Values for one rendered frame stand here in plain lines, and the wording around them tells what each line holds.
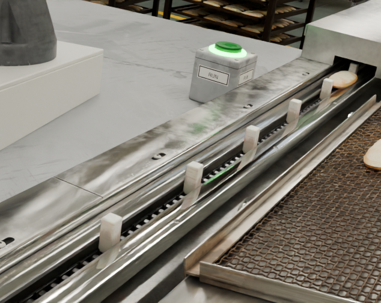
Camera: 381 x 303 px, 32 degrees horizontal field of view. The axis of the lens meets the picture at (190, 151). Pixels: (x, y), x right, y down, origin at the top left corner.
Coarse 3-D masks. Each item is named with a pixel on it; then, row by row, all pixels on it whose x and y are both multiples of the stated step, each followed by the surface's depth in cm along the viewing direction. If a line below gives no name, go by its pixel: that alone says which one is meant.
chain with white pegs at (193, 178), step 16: (352, 64) 110; (368, 64) 123; (320, 96) 100; (288, 112) 88; (256, 128) 76; (256, 144) 77; (192, 176) 64; (208, 176) 70; (160, 208) 62; (112, 224) 52; (112, 240) 53; (96, 256) 53; (64, 272) 50; (48, 288) 49
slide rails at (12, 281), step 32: (288, 128) 83; (192, 160) 70; (160, 192) 62; (192, 192) 63; (96, 224) 55; (160, 224) 57; (32, 256) 50; (64, 256) 50; (0, 288) 46; (64, 288) 47
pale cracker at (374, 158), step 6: (378, 144) 66; (372, 150) 65; (378, 150) 64; (366, 156) 64; (372, 156) 63; (378, 156) 63; (366, 162) 63; (372, 162) 62; (378, 162) 62; (378, 168) 62
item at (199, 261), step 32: (352, 128) 74; (320, 160) 64; (352, 160) 65; (288, 192) 57; (320, 192) 57; (352, 192) 57; (224, 224) 48; (320, 224) 51; (352, 224) 51; (192, 256) 44; (224, 256) 46; (352, 256) 46; (224, 288) 43; (256, 288) 41; (288, 288) 40; (320, 288) 42; (352, 288) 42
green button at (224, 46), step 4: (216, 44) 94; (220, 44) 94; (224, 44) 95; (228, 44) 95; (232, 44) 95; (236, 44) 96; (216, 48) 94; (220, 48) 93; (224, 48) 93; (228, 48) 93; (232, 48) 93; (236, 48) 94; (240, 48) 94; (228, 52) 93; (232, 52) 93; (236, 52) 94; (240, 52) 94
